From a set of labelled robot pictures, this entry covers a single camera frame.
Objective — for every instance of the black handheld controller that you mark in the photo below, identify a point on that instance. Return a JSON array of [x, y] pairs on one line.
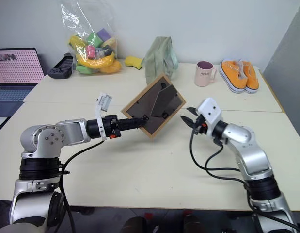
[[61, 69]]

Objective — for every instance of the orange canvas shoe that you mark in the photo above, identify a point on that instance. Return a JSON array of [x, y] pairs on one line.
[[233, 75], [251, 77]]

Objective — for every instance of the yellow sponge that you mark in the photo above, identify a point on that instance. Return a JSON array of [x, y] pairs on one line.
[[133, 62]]

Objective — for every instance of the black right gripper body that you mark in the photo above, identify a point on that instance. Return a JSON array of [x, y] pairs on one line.
[[200, 125]]

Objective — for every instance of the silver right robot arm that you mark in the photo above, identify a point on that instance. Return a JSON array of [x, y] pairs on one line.
[[251, 155]]

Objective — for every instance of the purple foam block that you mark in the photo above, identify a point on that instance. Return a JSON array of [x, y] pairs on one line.
[[104, 34]]

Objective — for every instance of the orange-yellow plush toy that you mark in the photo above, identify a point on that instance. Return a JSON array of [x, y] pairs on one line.
[[111, 67]]

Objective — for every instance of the green cloth bag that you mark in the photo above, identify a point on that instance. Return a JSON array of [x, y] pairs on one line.
[[155, 58]]

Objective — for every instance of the short yellow plush banana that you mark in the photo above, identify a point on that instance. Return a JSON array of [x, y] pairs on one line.
[[77, 42]]

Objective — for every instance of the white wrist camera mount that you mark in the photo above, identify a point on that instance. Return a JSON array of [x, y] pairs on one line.
[[104, 101], [210, 110]]

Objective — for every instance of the grey robot torso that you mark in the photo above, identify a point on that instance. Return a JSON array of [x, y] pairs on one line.
[[16, 228]]

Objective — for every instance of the wooden picture frame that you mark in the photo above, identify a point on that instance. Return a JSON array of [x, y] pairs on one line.
[[142, 104]]

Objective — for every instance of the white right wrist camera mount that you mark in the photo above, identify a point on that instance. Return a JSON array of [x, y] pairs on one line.
[[210, 110]]

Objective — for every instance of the grey partition panel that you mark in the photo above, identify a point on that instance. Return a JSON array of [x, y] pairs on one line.
[[288, 72]]

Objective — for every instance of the pink mug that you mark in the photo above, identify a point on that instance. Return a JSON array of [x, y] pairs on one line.
[[202, 76]]

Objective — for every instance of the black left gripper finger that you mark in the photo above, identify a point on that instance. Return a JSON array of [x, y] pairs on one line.
[[131, 127], [134, 121]]

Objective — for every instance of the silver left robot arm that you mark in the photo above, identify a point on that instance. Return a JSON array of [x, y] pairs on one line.
[[48, 138]]

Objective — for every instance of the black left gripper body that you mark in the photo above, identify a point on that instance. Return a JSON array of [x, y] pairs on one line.
[[113, 126]]

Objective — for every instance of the clear plastic bag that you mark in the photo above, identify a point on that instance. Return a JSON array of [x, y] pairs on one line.
[[91, 36]]

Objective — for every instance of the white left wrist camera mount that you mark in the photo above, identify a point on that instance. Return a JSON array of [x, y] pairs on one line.
[[104, 101]]

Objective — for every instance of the pink toy block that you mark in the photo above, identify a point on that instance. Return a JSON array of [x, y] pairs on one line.
[[91, 51]]

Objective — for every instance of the long yellow plush banana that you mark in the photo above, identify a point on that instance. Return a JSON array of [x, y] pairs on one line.
[[96, 62]]

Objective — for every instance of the green foam block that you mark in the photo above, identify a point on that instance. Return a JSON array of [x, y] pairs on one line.
[[94, 40]]

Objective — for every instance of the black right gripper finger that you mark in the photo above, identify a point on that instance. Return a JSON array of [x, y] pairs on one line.
[[188, 121], [194, 112]]

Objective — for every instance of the open laptop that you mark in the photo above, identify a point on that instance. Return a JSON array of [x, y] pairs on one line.
[[16, 70]]

